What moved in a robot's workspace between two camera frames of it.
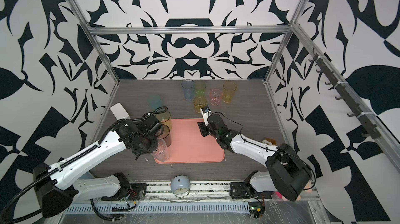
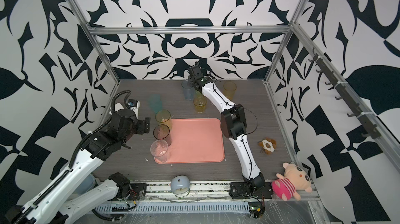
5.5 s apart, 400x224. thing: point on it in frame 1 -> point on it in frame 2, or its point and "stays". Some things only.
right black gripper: [203, 128] -> [190, 80]
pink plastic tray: [188, 146] stays
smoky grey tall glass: [165, 134] stays
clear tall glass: [161, 154] stays
